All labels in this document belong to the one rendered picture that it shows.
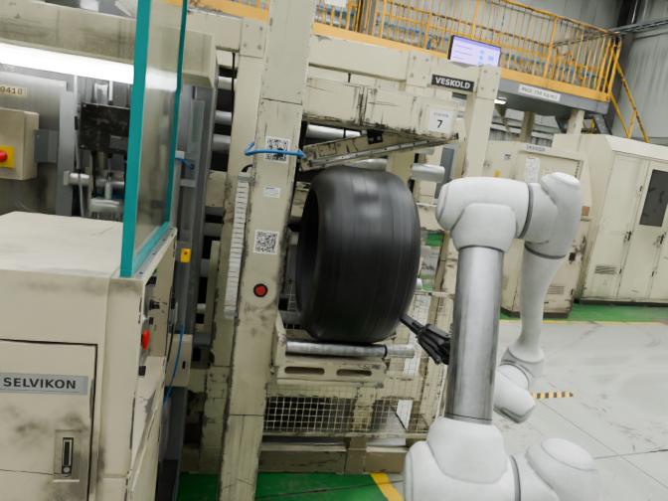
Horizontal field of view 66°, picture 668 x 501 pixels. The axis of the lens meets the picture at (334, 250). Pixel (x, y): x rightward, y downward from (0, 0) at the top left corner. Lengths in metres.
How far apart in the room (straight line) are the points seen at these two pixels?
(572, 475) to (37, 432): 0.98
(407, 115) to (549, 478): 1.31
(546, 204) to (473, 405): 0.46
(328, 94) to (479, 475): 1.32
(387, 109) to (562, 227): 0.92
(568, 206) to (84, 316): 0.99
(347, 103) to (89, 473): 1.39
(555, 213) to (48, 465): 1.11
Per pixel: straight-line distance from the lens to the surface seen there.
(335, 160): 2.03
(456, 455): 1.12
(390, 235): 1.50
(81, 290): 0.94
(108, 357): 0.98
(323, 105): 1.89
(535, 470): 1.17
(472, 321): 1.15
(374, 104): 1.94
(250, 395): 1.80
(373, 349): 1.72
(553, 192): 1.23
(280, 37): 1.64
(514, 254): 6.17
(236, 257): 1.65
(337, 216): 1.49
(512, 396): 1.53
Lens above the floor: 1.51
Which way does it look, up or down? 10 degrees down
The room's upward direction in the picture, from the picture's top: 8 degrees clockwise
